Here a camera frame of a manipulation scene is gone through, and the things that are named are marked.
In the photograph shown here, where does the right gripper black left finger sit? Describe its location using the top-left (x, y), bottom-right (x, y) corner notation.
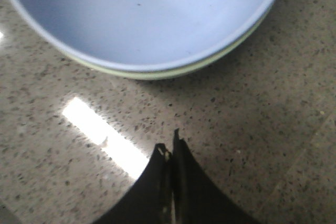
top-left (96, 143), bottom-right (172, 224)

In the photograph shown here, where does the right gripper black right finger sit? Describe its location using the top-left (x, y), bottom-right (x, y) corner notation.
top-left (172, 129), bottom-right (259, 223)

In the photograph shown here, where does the green plastic bowl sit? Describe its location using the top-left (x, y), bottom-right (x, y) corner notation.
top-left (65, 7), bottom-right (271, 81)

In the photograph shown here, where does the blue plastic bowl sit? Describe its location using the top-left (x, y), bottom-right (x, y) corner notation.
top-left (11, 0), bottom-right (274, 72)

